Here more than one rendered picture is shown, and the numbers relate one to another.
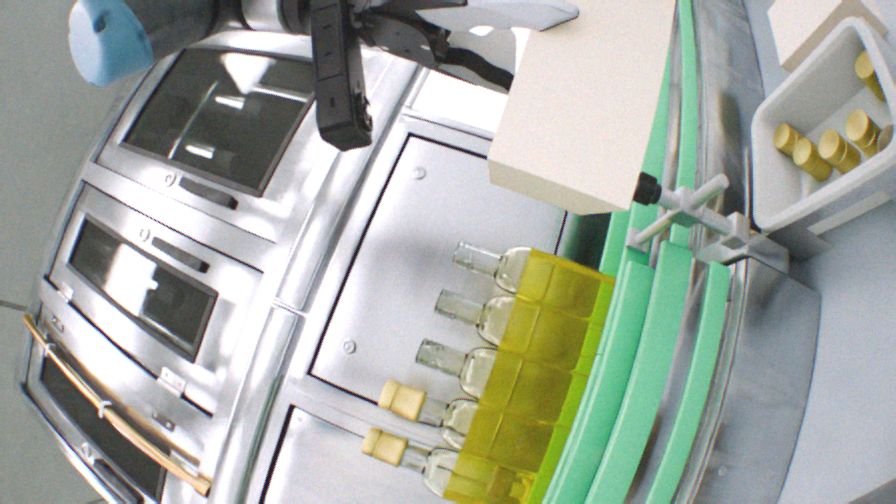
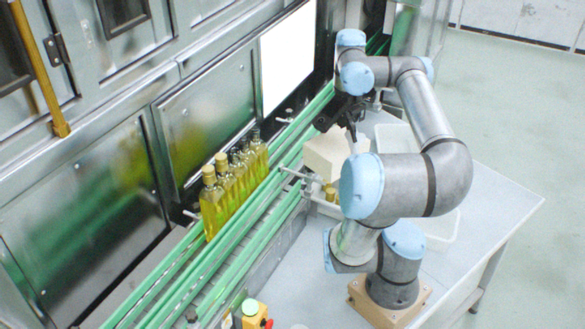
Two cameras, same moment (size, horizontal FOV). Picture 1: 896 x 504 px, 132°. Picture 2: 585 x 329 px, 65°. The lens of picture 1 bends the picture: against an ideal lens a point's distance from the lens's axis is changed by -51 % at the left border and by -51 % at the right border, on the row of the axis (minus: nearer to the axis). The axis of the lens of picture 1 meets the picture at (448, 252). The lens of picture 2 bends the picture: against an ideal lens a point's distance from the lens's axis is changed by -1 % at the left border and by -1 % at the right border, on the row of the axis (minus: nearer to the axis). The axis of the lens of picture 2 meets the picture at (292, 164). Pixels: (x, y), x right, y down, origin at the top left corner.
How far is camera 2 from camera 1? 1.20 m
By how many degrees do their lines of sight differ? 63
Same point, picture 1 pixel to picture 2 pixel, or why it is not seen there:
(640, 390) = (281, 207)
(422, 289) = (212, 113)
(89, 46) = (358, 88)
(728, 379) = (289, 222)
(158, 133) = not seen: outside the picture
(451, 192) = (240, 86)
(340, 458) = (134, 155)
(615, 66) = not seen: hidden behind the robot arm
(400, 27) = (343, 124)
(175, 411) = (80, 61)
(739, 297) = (300, 205)
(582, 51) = not seen: hidden behind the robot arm
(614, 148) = (337, 175)
